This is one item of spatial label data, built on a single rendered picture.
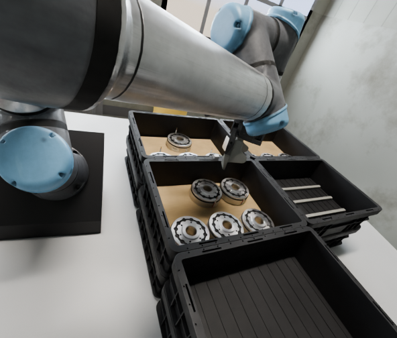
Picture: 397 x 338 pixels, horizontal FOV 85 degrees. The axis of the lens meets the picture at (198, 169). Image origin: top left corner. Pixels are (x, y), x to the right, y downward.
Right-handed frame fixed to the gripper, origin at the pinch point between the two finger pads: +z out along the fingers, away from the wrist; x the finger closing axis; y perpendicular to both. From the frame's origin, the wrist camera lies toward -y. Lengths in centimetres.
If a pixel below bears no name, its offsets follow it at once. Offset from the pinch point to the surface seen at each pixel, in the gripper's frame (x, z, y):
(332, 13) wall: 270, -76, 58
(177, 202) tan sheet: -5.5, 16.2, -8.9
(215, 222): -10.1, 13.9, 3.6
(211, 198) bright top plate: -1.3, 13.5, 0.4
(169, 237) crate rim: -25.4, 7.4, -5.2
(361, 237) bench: 32, 32, 70
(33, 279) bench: -34, 29, -33
